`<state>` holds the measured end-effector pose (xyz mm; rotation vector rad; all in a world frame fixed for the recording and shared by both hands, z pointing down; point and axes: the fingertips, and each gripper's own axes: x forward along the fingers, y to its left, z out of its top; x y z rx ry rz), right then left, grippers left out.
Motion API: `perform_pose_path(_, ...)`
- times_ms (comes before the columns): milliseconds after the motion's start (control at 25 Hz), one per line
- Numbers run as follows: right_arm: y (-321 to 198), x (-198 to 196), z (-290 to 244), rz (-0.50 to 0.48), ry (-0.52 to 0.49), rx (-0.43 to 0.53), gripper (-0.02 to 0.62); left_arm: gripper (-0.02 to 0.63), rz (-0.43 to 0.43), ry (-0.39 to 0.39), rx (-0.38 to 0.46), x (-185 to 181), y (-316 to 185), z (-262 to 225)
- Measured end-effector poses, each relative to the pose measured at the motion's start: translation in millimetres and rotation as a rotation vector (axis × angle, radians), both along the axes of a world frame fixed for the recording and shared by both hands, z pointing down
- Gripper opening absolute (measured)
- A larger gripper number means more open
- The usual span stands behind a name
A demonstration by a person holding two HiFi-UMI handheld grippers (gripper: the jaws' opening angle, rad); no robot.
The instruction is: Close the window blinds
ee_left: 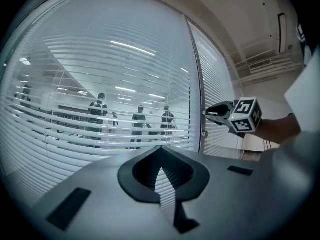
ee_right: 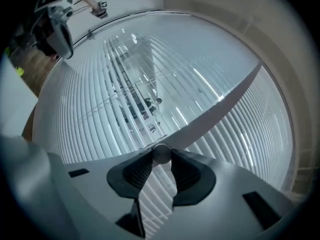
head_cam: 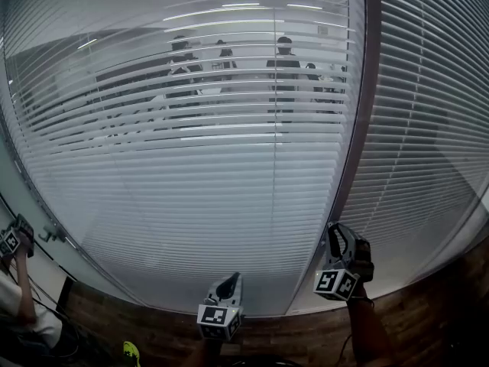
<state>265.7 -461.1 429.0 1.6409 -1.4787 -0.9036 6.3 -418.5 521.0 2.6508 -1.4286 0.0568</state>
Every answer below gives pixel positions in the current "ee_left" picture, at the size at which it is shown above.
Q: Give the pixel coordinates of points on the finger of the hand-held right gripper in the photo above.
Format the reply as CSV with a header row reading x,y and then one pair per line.
x,y
216,106
217,120

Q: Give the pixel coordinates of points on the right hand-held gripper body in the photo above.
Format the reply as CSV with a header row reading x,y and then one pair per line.
x,y
243,125

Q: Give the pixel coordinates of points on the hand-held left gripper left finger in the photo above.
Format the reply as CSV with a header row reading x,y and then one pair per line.
x,y
100,196

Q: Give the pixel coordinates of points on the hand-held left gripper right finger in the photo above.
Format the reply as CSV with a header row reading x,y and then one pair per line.
x,y
225,196

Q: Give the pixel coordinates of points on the person's right forearm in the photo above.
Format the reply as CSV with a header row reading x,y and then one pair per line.
x,y
277,129

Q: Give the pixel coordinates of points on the grey blinds knob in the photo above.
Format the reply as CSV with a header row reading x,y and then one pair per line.
x,y
205,134

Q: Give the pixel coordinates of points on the white ceiling air vent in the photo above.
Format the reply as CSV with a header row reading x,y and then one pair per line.
x,y
260,65

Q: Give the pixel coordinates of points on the person's white shirt sleeve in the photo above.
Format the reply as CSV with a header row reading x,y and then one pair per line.
x,y
305,96

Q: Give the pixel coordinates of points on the black-framed linear ceiling light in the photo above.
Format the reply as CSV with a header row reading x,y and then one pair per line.
x,y
282,34

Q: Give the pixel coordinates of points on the ceiling light strips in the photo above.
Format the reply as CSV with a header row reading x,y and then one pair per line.
x,y
130,46

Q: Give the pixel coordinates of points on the grey aluminium frame post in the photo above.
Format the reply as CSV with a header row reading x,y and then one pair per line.
x,y
200,89

